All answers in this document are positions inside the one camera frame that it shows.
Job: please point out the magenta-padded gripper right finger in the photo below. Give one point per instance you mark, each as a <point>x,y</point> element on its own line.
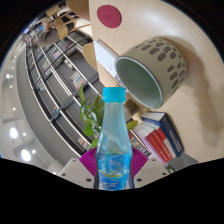
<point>141,163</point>

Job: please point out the group of wooden frame chairs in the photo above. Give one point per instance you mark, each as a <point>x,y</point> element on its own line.
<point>65,25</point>

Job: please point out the green potted table plant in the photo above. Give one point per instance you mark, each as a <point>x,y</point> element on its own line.
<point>91,116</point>

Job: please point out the group of ceiling lights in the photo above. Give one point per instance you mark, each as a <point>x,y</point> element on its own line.
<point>26,155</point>

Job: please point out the thick blue book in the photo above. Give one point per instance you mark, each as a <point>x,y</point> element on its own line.
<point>170,131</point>

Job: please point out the clear bottle with blue cap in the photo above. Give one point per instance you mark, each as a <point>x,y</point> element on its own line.
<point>114,143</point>

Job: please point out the flat round red coaster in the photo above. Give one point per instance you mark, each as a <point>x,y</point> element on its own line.
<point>109,16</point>

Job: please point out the grey wall shelf unit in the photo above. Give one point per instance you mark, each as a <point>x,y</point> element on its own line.
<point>56,90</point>

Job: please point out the pink-covered book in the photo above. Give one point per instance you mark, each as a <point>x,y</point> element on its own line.
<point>146,141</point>

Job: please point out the wooden shell chair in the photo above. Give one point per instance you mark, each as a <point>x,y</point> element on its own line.
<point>90,55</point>
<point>80,8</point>

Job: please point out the grey dotted ceramic mug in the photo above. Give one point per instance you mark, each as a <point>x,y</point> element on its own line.
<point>166,63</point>

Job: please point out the red book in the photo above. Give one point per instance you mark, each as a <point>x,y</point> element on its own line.
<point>160,143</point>

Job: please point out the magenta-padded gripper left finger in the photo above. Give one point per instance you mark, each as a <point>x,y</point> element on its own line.
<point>86,163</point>

